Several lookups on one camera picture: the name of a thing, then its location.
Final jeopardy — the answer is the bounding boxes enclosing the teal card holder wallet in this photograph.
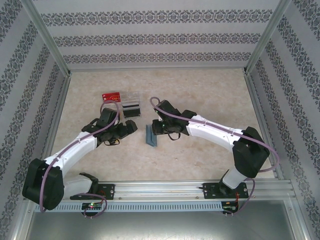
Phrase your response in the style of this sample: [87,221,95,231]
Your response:
[144,124,159,149]

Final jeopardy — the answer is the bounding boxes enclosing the clear acrylic card stand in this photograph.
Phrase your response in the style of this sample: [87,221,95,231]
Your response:
[101,91,143,119]

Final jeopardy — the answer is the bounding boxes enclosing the red VIP card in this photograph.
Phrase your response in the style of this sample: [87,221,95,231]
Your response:
[101,91,123,103]

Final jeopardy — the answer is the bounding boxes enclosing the left circuit board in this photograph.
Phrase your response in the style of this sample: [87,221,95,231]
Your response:
[81,202,104,211]

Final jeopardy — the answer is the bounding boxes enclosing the circuit board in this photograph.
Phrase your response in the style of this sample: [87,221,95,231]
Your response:
[81,202,104,211]
[222,205,240,214]

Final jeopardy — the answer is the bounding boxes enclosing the grey metal shelf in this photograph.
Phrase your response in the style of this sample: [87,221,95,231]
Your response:
[14,199,310,240]

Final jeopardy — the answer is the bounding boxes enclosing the right circuit board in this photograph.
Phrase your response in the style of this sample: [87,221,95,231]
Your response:
[222,205,240,214]

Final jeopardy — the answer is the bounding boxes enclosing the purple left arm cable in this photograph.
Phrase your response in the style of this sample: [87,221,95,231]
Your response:
[39,101,121,220]

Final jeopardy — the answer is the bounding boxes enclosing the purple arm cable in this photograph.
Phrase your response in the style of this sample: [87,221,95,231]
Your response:
[149,96,281,217]
[39,101,121,220]

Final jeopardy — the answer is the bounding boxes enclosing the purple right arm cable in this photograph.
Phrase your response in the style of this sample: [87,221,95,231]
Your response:
[149,96,281,217]

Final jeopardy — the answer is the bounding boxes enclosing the aluminium side rail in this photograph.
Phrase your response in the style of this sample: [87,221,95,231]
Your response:
[243,71,285,181]
[33,72,73,183]

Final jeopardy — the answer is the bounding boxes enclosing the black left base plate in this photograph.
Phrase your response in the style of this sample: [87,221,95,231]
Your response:
[94,183,116,201]

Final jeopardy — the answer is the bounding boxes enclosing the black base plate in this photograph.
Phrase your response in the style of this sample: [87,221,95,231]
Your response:
[94,183,116,201]
[202,181,249,200]

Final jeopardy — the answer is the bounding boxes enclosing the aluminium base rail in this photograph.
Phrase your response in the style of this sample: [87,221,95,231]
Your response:
[23,178,298,201]

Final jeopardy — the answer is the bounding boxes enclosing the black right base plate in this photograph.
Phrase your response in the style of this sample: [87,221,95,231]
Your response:
[202,181,249,200]

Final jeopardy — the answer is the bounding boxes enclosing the slotted grey cable duct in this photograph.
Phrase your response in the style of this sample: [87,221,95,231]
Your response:
[33,201,224,213]

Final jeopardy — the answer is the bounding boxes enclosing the aluminium frame post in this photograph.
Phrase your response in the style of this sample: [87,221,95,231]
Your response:
[21,0,73,78]
[242,0,294,76]

